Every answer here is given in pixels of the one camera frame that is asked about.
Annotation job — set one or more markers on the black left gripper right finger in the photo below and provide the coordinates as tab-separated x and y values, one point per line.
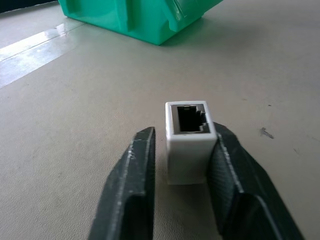
246	197

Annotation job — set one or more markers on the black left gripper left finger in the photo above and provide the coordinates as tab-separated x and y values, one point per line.
125	190

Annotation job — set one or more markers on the white network coupler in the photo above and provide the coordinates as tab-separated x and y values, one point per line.
189	155

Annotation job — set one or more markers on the green plastic bin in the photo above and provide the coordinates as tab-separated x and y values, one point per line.
140	17

